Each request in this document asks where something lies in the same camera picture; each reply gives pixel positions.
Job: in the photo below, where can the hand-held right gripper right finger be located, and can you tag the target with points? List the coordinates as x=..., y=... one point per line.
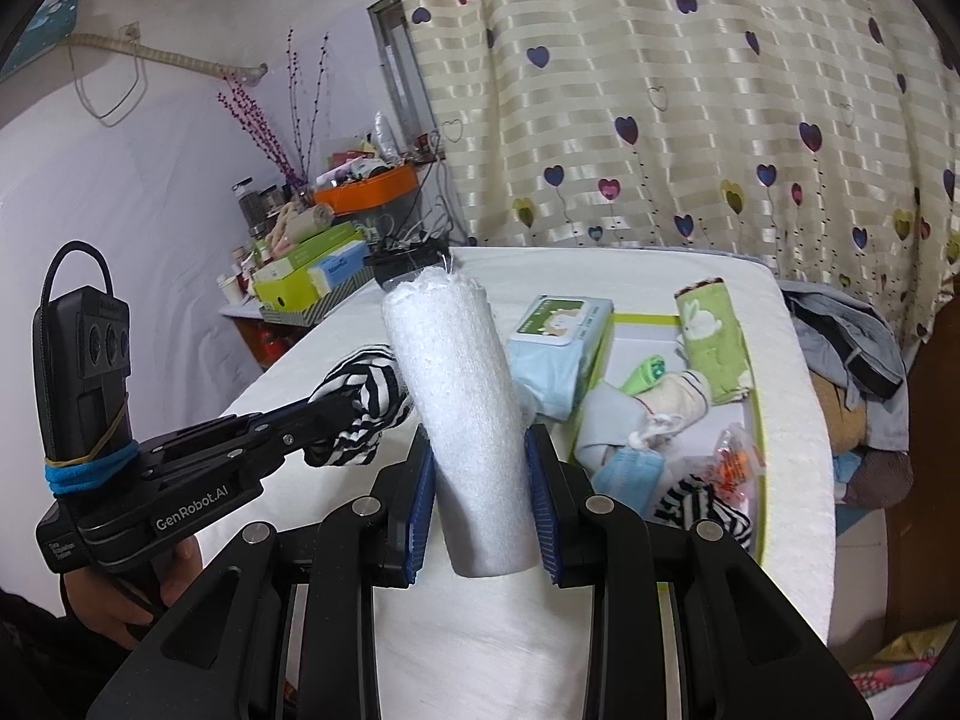
x=541, y=510

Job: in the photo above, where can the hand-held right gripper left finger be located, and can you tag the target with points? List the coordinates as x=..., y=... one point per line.
x=420, y=510

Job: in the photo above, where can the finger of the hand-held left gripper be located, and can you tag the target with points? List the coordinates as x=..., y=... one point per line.
x=262, y=414
x=322, y=420

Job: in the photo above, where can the black white striped sock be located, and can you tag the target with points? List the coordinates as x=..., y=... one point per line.
x=375, y=382
x=697, y=510

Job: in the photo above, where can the blue face mask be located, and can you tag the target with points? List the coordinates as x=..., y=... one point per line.
x=630, y=476

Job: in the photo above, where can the light grey glove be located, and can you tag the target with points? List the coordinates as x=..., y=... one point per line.
x=600, y=420

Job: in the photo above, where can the white towel roll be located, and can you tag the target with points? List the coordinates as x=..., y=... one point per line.
x=465, y=405

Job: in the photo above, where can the bright green sock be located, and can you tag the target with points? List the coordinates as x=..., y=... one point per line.
x=641, y=376

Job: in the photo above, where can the cream sock with red stitching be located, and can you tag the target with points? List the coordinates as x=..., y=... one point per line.
x=675, y=401

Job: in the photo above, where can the clear packet of orange snacks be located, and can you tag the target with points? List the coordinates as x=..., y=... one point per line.
x=731, y=461

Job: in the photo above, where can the yellow-green cardboard box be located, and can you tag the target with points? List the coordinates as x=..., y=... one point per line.
x=645, y=337

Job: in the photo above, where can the green rabbit towel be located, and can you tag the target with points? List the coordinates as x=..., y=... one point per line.
x=716, y=349

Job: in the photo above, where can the person's left forearm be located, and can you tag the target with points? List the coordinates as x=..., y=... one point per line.
x=30, y=660

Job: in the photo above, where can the person's left hand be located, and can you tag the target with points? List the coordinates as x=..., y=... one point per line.
x=97, y=600

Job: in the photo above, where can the cluttered side table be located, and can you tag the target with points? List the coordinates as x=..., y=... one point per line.
x=259, y=337

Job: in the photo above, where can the small white cup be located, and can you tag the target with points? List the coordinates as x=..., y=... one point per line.
x=231, y=289

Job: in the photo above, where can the yellow-green box with hole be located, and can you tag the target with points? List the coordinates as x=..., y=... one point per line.
x=285, y=283

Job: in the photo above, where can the light blue wet wipes pack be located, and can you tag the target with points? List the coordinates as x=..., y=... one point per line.
x=547, y=375

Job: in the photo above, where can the blue and white box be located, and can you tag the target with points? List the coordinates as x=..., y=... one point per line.
x=341, y=266

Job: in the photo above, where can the flat green box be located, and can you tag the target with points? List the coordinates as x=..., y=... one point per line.
x=315, y=241

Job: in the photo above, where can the black power strip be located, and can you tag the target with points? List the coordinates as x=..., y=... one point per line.
x=405, y=259

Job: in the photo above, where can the beige patterned cloth bundle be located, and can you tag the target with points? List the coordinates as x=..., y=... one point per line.
x=300, y=229

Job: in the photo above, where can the glass jar with black lid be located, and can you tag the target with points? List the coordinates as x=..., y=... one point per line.
x=271, y=206
x=246, y=206

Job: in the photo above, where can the orange tray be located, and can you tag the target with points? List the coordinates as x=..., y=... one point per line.
x=367, y=191

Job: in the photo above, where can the pink flower branches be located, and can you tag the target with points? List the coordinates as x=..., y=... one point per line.
x=259, y=127

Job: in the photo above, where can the tan cushion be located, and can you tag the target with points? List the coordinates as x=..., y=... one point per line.
x=840, y=412

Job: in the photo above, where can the dark brown cloth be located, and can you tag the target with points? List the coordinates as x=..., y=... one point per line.
x=877, y=476

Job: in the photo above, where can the grey clothing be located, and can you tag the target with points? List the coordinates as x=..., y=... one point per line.
x=840, y=337

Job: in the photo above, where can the brown wooden furniture panel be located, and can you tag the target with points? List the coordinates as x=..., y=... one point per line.
x=930, y=502

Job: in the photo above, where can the colourful patterned cloth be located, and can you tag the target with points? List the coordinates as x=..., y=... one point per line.
x=900, y=671

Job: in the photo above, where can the cream curtain with hearts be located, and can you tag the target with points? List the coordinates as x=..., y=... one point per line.
x=637, y=52

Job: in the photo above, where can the grey window frame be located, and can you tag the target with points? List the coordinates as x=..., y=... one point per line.
x=397, y=67

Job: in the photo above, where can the blue wall poster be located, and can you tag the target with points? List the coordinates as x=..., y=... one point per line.
x=45, y=30

